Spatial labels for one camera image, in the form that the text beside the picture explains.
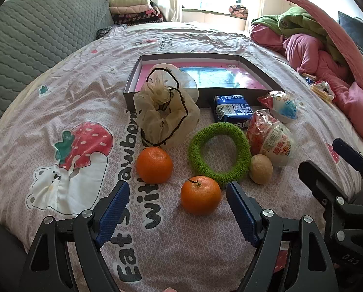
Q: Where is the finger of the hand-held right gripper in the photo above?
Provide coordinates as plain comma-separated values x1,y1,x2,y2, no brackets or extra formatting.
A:
298,159,363,244
332,138,363,189

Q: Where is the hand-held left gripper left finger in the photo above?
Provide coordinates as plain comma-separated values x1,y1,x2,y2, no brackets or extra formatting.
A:
19,180,130,292

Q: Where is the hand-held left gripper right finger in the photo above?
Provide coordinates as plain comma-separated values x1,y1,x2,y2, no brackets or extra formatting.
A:
226,180,337,292

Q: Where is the orange mandarin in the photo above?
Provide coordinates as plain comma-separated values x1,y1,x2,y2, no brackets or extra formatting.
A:
181,176,222,215
135,147,174,185

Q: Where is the walnut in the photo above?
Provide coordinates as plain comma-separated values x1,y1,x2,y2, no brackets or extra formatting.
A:
249,154,274,185

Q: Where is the red white round snack packet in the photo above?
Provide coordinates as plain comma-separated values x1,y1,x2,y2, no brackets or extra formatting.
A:
246,109,294,167

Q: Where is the green fuzzy scrunchie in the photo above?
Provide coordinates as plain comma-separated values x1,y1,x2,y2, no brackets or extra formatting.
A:
188,122,252,188

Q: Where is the blue white round snack packet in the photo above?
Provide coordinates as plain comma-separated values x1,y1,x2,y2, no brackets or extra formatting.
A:
257,91,300,124

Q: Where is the beige mesh drawstring bag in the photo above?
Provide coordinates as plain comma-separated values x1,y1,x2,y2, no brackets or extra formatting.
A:
133,63,201,150

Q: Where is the shallow grey cardboard box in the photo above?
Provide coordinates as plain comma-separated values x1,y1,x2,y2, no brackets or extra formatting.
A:
123,53,285,108

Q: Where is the open biscuit packet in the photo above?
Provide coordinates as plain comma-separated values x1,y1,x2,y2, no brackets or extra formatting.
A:
310,80,336,102

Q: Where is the pink clothing pile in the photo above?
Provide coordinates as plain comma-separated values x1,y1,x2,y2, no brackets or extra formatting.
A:
250,24,363,149

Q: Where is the black television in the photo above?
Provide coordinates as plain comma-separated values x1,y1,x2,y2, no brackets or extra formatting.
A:
337,11,363,61

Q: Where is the pink quilted blanket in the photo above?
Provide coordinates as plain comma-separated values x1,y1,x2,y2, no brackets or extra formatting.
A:
282,0,363,104

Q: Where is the pink book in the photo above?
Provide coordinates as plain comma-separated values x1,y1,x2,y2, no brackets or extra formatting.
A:
136,61,269,93

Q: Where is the green jacket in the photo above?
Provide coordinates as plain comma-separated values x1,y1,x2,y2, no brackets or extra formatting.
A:
251,6,346,64

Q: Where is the folded patterned cloth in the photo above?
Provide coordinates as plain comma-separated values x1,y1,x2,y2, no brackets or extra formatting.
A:
228,4,249,18

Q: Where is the dark blue cloth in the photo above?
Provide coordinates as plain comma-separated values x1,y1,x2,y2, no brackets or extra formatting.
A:
96,24,127,38

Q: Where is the grey quilted headboard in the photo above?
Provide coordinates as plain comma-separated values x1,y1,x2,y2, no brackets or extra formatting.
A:
0,0,115,140

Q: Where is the dark checked folded blanket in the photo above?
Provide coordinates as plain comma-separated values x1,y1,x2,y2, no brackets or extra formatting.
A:
111,10,164,25

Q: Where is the white window bench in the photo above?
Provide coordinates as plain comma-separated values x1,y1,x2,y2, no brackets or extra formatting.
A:
181,8,249,32

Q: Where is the pink folded blanket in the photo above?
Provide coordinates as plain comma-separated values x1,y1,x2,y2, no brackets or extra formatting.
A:
110,5,158,15

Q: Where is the cream folded blanket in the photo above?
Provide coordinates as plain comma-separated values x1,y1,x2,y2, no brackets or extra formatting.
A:
109,0,152,7

